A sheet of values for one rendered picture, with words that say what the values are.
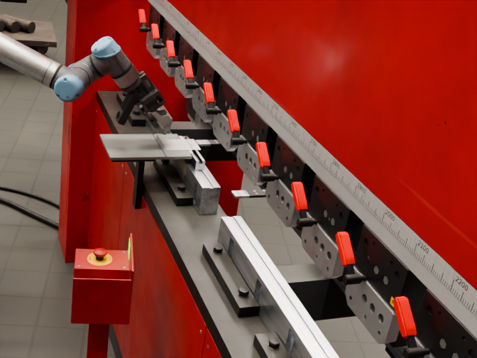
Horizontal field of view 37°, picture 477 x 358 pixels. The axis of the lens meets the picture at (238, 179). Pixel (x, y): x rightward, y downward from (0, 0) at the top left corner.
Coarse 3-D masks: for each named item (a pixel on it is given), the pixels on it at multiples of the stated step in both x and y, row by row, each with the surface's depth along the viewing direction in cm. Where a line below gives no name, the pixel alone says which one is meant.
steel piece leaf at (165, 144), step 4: (156, 136) 232; (160, 140) 227; (164, 140) 233; (168, 140) 233; (172, 140) 234; (176, 140) 234; (180, 140) 235; (184, 140) 235; (160, 144) 228; (164, 144) 230; (168, 144) 230; (172, 144) 231; (176, 144) 231; (180, 144) 232; (184, 144) 232; (188, 144) 233; (164, 148) 227; (168, 148) 227; (172, 148) 228; (176, 148) 228; (180, 148) 229; (184, 148) 229; (188, 148) 229
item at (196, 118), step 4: (188, 100) 230; (188, 104) 230; (188, 108) 230; (192, 108) 226; (188, 112) 230; (192, 112) 226; (196, 112) 223; (188, 116) 233; (192, 116) 226; (196, 116) 224; (192, 120) 229; (196, 120) 224; (200, 120) 225; (196, 124) 226
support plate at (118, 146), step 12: (108, 144) 224; (120, 144) 225; (132, 144) 227; (144, 144) 228; (156, 144) 229; (120, 156) 217; (132, 156) 218; (144, 156) 220; (156, 156) 221; (168, 156) 222; (180, 156) 224
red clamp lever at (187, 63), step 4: (184, 60) 210; (188, 60) 210; (184, 64) 209; (188, 64) 209; (184, 68) 209; (188, 68) 209; (188, 72) 208; (192, 72) 209; (188, 76) 208; (192, 76) 208; (188, 80) 208; (188, 84) 206; (192, 84) 207; (188, 88) 207; (192, 88) 207
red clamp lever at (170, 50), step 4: (168, 40) 226; (168, 44) 225; (172, 44) 226; (168, 48) 225; (172, 48) 225; (168, 52) 225; (172, 52) 225; (168, 56) 224; (172, 56) 224; (172, 60) 224; (168, 64) 223; (172, 64) 223; (176, 64) 223; (180, 64) 224
